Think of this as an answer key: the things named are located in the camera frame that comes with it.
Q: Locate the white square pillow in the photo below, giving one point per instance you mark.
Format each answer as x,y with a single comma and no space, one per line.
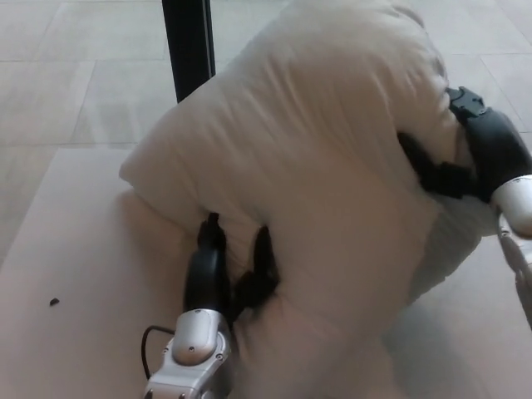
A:
299,166

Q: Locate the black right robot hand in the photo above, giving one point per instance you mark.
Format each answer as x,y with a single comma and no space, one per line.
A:
494,154

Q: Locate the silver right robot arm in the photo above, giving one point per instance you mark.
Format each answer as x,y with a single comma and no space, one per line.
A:
517,232

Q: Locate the black metal post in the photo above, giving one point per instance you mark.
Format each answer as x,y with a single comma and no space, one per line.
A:
187,45

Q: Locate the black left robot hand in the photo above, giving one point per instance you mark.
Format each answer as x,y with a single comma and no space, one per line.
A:
208,278

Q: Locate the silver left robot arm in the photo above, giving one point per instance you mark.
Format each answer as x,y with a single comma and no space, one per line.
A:
191,357

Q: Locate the small dark crumb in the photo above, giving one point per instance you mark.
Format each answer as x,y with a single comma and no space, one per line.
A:
53,301

